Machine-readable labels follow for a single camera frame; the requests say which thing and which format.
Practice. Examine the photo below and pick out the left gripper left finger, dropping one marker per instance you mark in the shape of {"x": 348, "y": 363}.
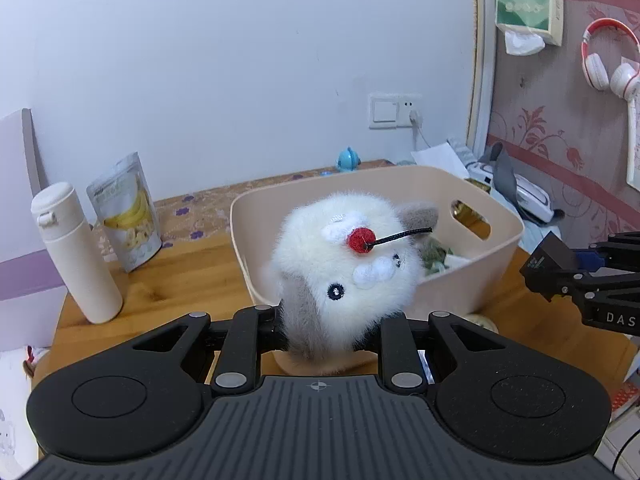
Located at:
{"x": 252, "y": 332}

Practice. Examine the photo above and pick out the white blue small box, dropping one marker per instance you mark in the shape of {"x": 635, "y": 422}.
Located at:
{"x": 455, "y": 262}

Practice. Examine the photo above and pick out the golden tissue package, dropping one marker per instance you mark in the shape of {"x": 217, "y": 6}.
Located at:
{"x": 470, "y": 218}

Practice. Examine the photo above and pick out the white wall socket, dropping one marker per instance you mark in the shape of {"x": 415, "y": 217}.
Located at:
{"x": 408, "y": 110}

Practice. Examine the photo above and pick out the white handheld device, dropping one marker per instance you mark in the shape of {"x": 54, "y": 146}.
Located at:
{"x": 530, "y": 201}

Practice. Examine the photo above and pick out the red patterned box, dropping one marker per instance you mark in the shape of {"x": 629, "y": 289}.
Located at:
{"x": 624, "y": 399}

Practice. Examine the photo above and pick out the round metal tin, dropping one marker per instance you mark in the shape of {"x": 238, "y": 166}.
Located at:
{"x": 482, "y": 321}

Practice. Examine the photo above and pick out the green tissue box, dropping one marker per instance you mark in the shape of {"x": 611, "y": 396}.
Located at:
{"x": 530, "y": 25}

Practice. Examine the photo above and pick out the banana chips pouch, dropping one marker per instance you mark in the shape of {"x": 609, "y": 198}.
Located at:
{"x": 123, "y": 205}

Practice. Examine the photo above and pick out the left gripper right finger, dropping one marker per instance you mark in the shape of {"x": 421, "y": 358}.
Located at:
{"x": 399, "y": 366}

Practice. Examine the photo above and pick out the beige plastic storage bin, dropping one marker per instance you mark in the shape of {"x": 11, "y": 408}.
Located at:
{"x": 256, "y": 218}

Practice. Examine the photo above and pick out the green candy wrapper bag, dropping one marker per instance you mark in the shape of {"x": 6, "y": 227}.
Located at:
{"x": 434, "y": 256}

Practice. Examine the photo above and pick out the purple white board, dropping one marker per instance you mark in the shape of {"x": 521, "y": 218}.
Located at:
{"x": 32, "y": 292}

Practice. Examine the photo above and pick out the small blue toy figure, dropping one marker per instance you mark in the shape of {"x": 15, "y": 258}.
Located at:
{"x": 348, "y": 160}

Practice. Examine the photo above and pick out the black small box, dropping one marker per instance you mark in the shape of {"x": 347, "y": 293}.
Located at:
{"x": 551, "y": 254}

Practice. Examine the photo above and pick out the white paper sheet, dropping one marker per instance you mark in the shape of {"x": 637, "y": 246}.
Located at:
{"x": 441, "y": 156}

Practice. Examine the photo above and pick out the white wall switch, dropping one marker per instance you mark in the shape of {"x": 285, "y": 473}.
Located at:
{"x": 383, "y": 110}

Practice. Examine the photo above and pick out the cream thermos bottle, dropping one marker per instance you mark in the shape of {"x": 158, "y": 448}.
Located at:
{"x": 67, "y": 236}

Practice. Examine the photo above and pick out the white plug with cable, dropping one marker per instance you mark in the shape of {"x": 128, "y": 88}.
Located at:
{"x": 416, "y": 123}

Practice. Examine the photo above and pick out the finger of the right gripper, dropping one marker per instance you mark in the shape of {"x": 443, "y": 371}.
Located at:
{"x": 589, "y": 260}

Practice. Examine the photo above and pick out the white grey plush toy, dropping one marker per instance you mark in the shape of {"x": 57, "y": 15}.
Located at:
{"x": 342, "y": 264}

